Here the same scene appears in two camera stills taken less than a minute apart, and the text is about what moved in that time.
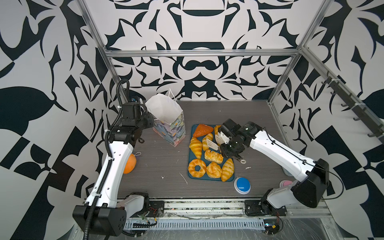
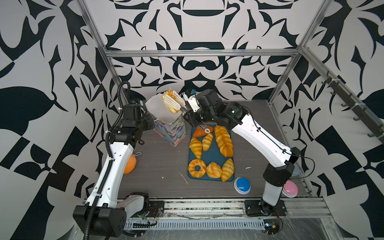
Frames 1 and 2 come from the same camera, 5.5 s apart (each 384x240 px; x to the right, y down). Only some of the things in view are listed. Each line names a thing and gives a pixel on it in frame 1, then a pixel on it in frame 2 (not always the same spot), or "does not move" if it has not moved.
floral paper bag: (168, 117) does not move
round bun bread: (213, 170) does not move
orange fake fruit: (131, 164) does not move
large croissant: (195, 146) does not move
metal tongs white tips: (222, 137) → (174, 101)
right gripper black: (225, 152) → (192, 118)
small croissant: (205, 145) does not move
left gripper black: (149, 122) does not move
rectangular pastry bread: (213, 156) → (170, 93)
